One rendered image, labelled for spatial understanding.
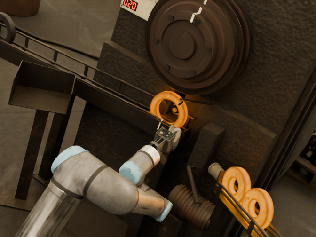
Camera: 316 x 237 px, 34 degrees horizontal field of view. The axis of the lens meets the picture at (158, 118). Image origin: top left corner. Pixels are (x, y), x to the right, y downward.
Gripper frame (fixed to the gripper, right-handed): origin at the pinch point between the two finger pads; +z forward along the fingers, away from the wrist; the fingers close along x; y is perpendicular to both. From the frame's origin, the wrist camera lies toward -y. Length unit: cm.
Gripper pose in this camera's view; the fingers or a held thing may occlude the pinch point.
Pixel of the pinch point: (177, 131)
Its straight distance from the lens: 228.4
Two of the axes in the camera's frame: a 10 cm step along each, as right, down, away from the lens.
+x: -8.1, -4.9, 3.4
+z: 5.7, -5.0, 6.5
